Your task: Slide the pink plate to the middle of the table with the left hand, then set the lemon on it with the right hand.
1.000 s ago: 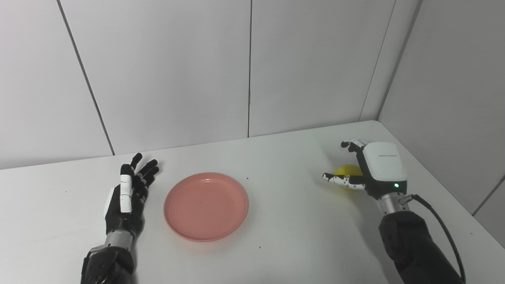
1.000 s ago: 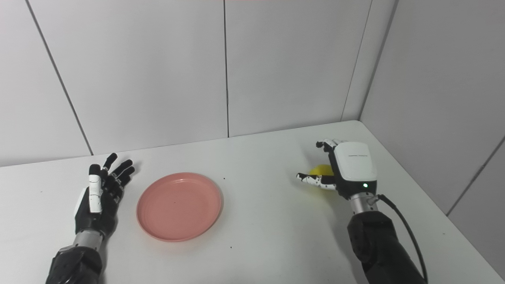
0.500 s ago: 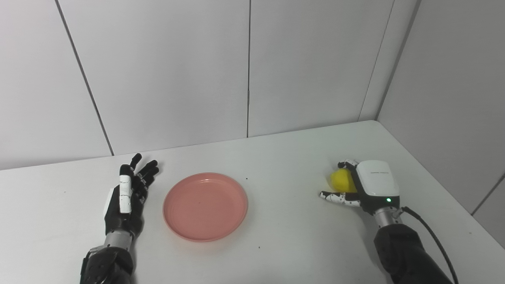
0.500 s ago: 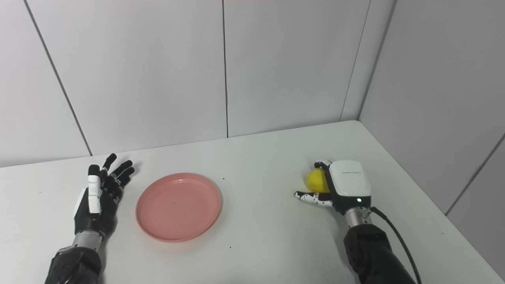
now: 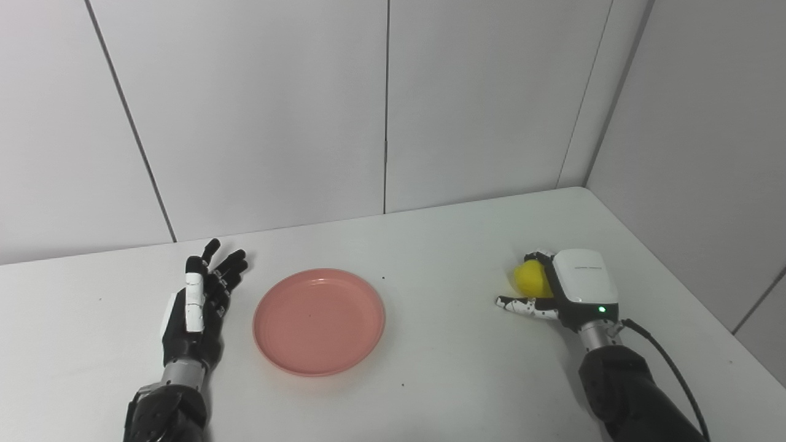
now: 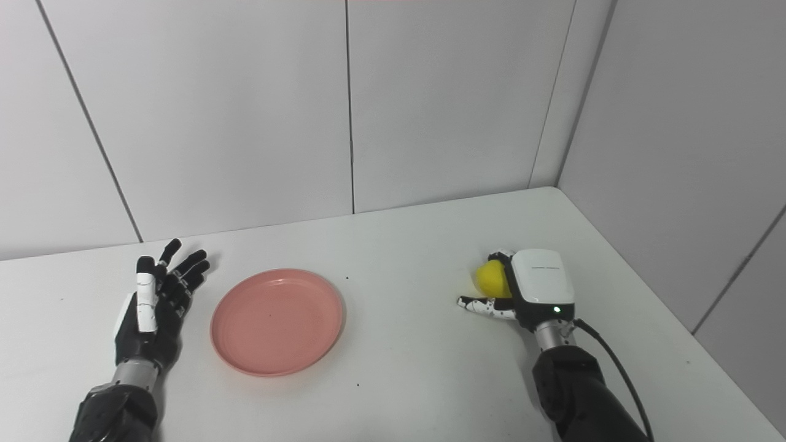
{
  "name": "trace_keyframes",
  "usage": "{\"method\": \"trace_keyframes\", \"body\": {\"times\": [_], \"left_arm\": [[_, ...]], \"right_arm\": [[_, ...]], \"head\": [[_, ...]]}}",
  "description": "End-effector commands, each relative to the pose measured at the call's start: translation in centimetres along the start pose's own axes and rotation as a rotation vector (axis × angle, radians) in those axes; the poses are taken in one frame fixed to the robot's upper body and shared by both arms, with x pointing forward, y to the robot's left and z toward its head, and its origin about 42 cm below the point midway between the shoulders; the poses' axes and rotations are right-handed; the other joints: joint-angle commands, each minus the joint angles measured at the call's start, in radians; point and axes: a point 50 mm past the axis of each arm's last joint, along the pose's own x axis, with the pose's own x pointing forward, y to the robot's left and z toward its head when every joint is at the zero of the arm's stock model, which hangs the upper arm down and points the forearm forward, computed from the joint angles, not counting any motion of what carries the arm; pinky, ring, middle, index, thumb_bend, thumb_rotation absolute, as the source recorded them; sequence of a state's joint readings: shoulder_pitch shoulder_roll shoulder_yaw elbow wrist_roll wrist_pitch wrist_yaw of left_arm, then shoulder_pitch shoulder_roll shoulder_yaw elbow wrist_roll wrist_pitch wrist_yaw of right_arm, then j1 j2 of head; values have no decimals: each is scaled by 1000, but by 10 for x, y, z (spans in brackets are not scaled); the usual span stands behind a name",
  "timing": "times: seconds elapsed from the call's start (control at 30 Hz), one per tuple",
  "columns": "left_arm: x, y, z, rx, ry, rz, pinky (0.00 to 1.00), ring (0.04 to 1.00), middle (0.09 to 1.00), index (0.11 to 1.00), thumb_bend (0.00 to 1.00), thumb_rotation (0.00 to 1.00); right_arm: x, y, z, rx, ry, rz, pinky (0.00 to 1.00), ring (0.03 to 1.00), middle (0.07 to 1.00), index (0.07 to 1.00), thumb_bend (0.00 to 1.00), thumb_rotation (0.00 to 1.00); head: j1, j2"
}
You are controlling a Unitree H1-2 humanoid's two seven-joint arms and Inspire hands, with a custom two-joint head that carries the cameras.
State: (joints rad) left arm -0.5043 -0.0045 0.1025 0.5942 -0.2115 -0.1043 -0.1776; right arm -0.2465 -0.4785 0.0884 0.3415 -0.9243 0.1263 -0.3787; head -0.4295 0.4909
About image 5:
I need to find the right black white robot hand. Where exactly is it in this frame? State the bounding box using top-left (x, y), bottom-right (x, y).
top-left (496, 248), bottom-right (620, 333)

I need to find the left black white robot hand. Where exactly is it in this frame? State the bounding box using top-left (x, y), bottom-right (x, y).
top-left (160, 238), bottom-right (249, 370)

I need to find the yellow lemon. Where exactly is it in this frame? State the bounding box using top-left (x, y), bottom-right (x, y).
top-left (513, 260), bottom-right (557, 299)

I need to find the pink round plate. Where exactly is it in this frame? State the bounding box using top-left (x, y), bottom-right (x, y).
top-left (252, 268), bottom-right (387, 377)

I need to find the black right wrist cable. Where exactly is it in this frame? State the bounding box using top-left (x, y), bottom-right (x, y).
top-left (619, 317), bottom-right (713, 442)

